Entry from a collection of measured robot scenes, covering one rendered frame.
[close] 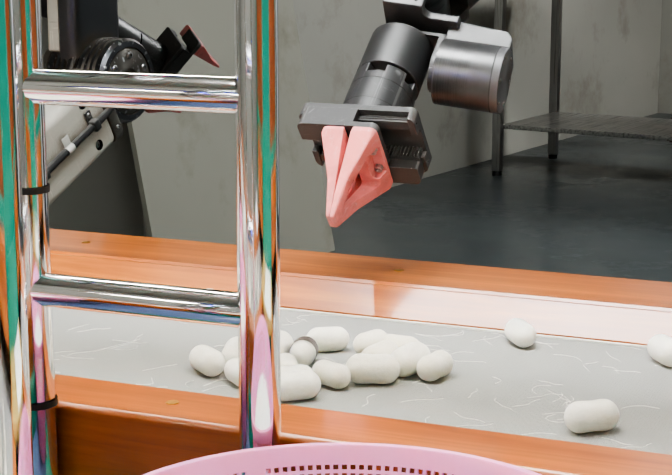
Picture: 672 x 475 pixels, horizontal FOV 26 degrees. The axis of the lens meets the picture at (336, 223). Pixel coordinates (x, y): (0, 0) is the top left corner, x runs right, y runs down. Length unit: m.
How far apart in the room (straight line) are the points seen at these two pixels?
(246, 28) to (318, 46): 5.03
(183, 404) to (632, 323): 0.40
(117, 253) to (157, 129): 3.02
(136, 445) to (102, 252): 0.48
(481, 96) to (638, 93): 7.88
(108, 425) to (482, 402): 0.25
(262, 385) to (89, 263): 0.54
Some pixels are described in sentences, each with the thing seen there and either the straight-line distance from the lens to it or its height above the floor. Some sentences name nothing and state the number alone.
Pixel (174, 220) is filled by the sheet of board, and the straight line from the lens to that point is 4.36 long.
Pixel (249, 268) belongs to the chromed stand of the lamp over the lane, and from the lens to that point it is 0.79.
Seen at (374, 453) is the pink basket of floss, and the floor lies 0.77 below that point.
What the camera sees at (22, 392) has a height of 0.86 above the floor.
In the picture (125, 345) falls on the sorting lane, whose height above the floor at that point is 0.74.
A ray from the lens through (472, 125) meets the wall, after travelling 7.04.
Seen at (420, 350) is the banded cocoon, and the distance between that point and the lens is 1.04.
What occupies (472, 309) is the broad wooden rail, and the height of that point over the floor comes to 0.75.
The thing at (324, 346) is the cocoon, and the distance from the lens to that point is 1.09.
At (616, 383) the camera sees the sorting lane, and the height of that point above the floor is 0.74.
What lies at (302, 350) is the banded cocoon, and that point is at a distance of 1.05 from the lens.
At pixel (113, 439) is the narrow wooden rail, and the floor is 0.75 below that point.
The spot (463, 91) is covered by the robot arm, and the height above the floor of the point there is 0.92.
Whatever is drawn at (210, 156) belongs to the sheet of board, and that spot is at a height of 0.40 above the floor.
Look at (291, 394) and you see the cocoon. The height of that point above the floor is 0.75.
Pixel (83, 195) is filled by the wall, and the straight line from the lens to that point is 4.74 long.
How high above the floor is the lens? 1.04
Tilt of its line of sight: 11 degrees down
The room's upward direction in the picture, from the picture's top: straight up
